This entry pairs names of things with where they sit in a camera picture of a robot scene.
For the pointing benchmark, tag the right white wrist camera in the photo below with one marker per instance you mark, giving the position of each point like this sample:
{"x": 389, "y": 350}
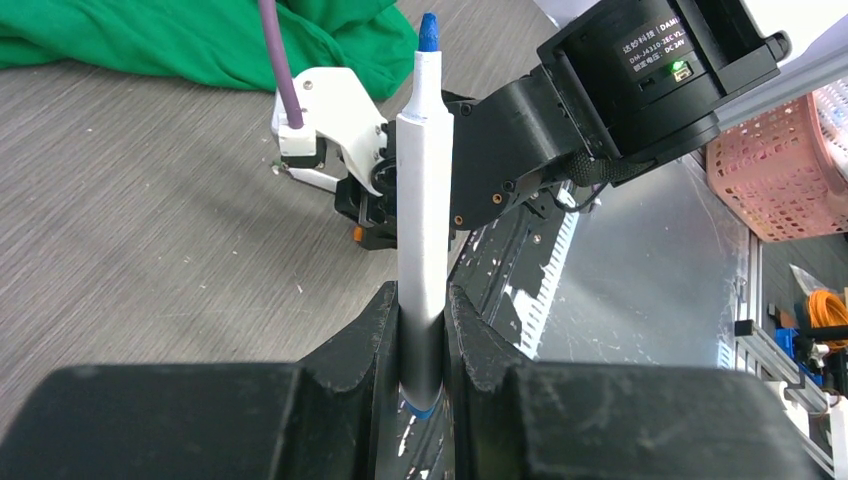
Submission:
{"x": 336, "y": 108}

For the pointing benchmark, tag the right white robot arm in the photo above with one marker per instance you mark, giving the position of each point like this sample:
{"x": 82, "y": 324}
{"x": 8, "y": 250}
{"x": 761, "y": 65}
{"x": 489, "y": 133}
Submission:
{"x": 621, "y": 90}

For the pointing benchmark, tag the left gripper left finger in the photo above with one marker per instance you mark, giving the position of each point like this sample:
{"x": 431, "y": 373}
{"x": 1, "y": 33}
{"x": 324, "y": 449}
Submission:
{"x": 330, "y": 415}

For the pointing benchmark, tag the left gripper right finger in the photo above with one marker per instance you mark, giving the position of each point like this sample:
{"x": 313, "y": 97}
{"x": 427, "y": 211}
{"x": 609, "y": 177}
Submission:
{"x": 608, "y": 421}

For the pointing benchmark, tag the white marker green tip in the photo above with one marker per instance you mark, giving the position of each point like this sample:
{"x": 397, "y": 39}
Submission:
{"x": 312, "y": 177}

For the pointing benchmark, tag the white marker blue tip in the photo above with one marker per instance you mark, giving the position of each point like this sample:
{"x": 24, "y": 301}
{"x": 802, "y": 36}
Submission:
{"x": 424, "y": 143}

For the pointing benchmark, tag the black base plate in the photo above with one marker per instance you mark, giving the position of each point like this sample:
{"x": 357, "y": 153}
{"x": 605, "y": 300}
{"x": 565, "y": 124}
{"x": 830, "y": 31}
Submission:
{"x": 500, "y": 295}

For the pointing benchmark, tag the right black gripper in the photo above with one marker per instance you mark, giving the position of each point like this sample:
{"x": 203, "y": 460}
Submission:
{"x": 375, "y": 214}

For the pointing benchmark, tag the pink plastic basket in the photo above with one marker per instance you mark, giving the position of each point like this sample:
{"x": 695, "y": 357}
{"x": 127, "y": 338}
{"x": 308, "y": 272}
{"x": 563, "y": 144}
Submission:
{"x": 784, "y": 172}

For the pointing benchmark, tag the green cloth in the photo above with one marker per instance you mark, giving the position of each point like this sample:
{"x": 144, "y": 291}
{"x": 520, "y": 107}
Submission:
{"x": 213, "y": 43}

